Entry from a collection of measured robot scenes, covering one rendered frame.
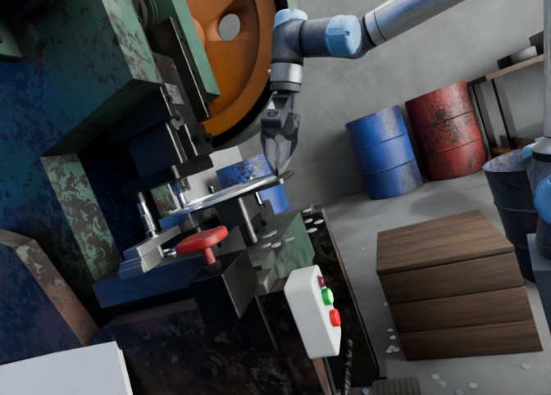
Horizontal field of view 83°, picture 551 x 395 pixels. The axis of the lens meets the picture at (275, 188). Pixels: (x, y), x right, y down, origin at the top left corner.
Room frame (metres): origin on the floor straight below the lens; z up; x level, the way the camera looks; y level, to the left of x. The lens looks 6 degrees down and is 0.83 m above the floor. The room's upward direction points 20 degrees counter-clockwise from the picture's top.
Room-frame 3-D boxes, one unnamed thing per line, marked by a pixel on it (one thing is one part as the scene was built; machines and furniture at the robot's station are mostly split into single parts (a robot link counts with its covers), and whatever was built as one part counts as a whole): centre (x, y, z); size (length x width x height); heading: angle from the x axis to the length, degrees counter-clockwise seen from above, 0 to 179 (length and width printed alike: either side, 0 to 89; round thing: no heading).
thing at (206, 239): (0.46, 0.13, 0.72); 0.07 x 0.06 x 0.08; 72
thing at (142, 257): (0.68, 0.30, 0.76); 0.17 x 0.06 x 0.10; 162
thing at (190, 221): (0.84, 0.24, 0.76); 0.15 x 0.09 x 0.05; 162
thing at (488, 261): (1.11, -0.48, 0.18); 0.40 x 0.38 x 0.35; 68
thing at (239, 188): (0.80, 0.12, 0.78); 0.29 x 0.29 x 0.01
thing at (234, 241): (0.84, 0.24, 0.68); 0.45 x 0.30 x 0.06; 162
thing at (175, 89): (0.83, 0.20, 1.04); 0.17 x 0.15 x 0.30; 72
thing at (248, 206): (0.79, 0.08, 0.72); 0.25 x 0.14 x 0.14; 72
